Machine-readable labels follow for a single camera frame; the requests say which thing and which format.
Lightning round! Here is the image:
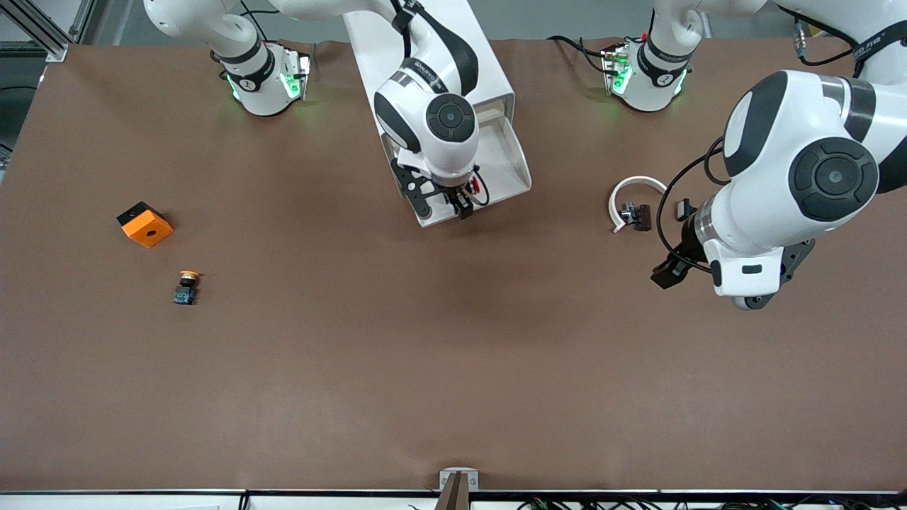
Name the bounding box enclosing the yellow capped push button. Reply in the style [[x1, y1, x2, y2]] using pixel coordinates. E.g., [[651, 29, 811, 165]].
[[174, 271, 201, 306]]

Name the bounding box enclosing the brown small electrical component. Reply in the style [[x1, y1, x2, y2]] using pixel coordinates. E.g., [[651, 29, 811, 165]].
[[620, 202, 653, 232]]

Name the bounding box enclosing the white curved plastic bracket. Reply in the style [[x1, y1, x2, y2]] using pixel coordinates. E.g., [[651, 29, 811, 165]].
[[609, 176, 670, 233]]

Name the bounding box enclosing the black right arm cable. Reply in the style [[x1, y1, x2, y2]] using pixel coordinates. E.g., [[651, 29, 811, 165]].
[[390, 0, 491, 208]]

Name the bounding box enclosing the black arm base cable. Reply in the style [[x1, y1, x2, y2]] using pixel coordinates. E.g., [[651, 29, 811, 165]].
[[546, 35, 617, 75]]

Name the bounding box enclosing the black cable bundle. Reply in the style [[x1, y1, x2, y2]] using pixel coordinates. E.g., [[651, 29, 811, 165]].
[[517, 496, 907, 510]]

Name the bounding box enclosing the orange and black switch box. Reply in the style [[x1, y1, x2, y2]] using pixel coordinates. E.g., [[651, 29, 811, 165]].
[[117, 202, 174, 249]]

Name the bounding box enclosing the grey metal table bracket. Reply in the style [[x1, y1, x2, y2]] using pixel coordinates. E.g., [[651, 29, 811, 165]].
[[436, 467, 480, 510]]

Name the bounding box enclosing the aluminium frame profile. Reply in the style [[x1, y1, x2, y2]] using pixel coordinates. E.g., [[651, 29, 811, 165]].
[[0, 0, 96, 63]]

